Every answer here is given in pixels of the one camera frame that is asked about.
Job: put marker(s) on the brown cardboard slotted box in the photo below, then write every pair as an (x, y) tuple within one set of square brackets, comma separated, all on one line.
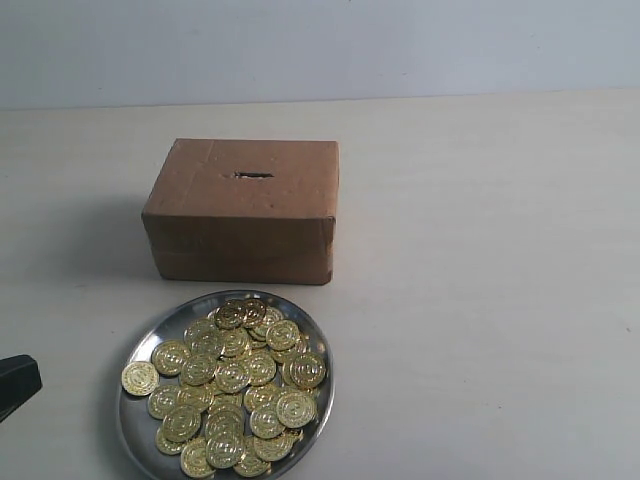
[(249, 211)]

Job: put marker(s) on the gold coin right side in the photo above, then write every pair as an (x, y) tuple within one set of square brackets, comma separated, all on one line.
[(307, 370)]

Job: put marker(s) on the gold coin at plate edge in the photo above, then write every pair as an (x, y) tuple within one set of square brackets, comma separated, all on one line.
[(139, 378)]

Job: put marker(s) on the gold coin lower right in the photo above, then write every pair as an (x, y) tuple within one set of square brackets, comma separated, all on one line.
[(296, 409)]

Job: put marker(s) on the gold coin bottom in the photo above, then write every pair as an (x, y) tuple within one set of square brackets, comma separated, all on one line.
[(224, 449)]

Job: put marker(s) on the round steel plate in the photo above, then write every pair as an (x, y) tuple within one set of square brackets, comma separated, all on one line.
[(137, 428)]

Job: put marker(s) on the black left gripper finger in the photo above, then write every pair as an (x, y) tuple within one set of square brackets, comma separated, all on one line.
[(20, 379)]

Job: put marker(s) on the gold coin upper left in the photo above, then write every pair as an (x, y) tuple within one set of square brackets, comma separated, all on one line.
[(169, 357)]

